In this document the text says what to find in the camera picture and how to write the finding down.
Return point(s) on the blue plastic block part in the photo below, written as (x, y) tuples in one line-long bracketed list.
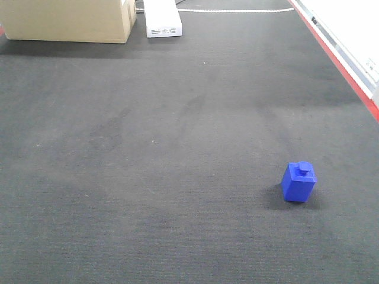
[(298, 182)]

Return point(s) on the white flat carton box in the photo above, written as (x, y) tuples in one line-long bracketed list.
[(162, 19)]

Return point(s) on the large cardboard box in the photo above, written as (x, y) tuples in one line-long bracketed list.
[(72, 21)]

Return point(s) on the white conveyor side rail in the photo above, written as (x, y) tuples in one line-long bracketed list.
[(351, 27)]

